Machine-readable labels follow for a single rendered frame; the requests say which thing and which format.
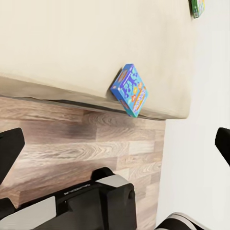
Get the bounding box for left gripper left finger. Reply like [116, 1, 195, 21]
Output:
[0, 127, 25, 185]

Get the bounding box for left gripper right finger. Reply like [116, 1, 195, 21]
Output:
[215, 127, 230, 166]

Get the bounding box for board game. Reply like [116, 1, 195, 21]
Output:
[192, 0, 205, 18]
[110, 63, 149, 118]

